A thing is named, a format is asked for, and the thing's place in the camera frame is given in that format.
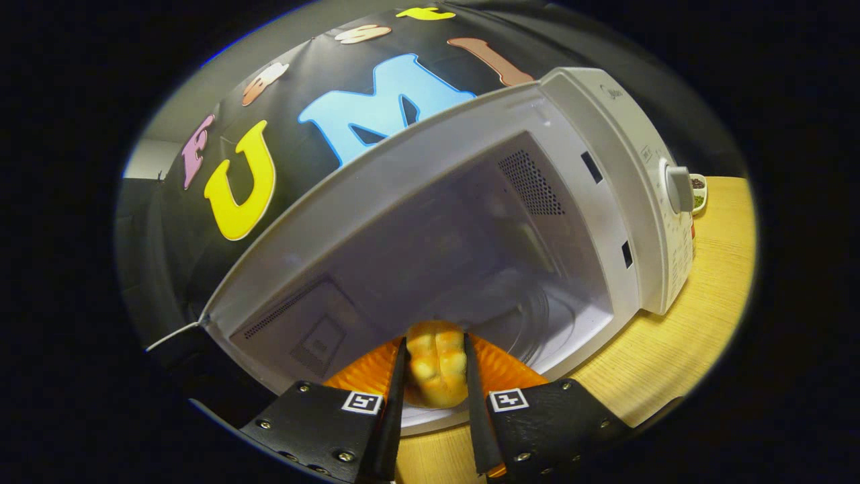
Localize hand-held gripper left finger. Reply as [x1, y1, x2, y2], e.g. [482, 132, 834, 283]
[239, 336, 409, 484]

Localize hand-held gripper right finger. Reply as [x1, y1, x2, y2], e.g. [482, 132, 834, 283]
[462, 332, 636, 479]

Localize yellow bread roll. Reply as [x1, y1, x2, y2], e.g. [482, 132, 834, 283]
[405, 321, 469, 409]

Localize white microwave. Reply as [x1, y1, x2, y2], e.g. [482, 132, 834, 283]
[198, 66, 696, 436]

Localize white cable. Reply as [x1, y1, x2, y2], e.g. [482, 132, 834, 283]
[144, 321, 202, 353]

